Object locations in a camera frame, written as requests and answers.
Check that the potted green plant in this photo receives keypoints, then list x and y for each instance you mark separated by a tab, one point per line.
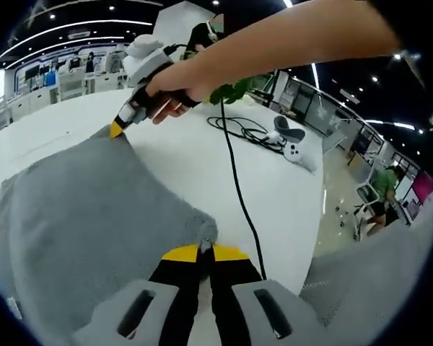
234	90

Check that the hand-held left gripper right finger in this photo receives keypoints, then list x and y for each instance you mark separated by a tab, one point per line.
234	284

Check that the blue container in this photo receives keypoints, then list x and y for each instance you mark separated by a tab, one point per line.
51	78

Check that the grey towel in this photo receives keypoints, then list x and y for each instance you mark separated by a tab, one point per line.
94	216

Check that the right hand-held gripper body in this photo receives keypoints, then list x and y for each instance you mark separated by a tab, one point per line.
146	59

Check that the person's grey shirt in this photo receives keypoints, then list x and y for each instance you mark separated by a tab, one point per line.
375	270

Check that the person's right hand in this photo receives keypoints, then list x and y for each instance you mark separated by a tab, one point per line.
184	81

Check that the white and grey controller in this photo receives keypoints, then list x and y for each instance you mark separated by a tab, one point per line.
296	151

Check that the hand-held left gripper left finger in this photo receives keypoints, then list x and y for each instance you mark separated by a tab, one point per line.
173	284

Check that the pink display board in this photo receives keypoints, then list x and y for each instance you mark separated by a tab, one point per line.
424	189

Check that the white office chair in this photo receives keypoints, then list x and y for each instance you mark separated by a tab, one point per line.
366	196

